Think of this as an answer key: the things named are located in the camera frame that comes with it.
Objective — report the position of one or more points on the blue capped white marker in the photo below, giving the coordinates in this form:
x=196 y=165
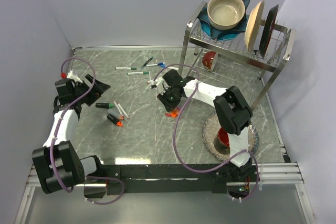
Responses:
x=161 y=64

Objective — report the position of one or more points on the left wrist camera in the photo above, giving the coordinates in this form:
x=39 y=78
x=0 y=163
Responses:
x=70 y=75

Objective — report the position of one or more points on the red black mug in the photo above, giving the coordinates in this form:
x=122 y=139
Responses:
x=221 y=142

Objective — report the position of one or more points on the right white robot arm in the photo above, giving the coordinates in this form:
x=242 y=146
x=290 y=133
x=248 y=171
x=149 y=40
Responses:
x=233 y=112

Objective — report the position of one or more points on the green capped marker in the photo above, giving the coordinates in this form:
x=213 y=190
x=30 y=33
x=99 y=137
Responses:
x=138 y=73
x=125 y=68

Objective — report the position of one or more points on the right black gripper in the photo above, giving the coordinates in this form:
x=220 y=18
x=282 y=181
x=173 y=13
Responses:
x=163 y=98

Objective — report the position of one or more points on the small red bowl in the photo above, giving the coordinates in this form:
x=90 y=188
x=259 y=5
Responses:
x=209 y=60

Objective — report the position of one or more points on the black orange highlighter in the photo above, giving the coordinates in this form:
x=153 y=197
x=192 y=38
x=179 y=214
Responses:
x=114 y=120

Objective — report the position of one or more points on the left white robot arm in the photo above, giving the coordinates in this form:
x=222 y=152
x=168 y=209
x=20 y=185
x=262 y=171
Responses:
x=57 y=163

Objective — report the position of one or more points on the orange highlighter cap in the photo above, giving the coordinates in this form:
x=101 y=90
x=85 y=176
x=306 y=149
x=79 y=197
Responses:
x=173 y=114

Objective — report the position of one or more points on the speckled grey plate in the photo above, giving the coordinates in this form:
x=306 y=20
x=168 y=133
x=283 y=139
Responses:
x=210 y=130

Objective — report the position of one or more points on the steel dish rack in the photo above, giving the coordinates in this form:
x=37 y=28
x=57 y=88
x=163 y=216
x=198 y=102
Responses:
x=236 y=51

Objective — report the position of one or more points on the black plate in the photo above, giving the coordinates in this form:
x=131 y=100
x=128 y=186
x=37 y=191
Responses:
x=268 y=29

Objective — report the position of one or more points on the beige plate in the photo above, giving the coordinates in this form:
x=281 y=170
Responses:
x=253 y=24

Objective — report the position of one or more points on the black green highlighter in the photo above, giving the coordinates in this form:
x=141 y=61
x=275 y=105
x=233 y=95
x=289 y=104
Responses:
x=104 y=105

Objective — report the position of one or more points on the beige ceramic bowl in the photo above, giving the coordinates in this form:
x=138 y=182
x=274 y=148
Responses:
x=225 y=14

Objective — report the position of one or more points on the black base bar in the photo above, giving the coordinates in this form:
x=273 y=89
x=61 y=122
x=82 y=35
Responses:
x=169 y=178

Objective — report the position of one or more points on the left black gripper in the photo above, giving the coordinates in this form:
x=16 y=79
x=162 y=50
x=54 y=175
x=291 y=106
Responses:
x=97 y=88

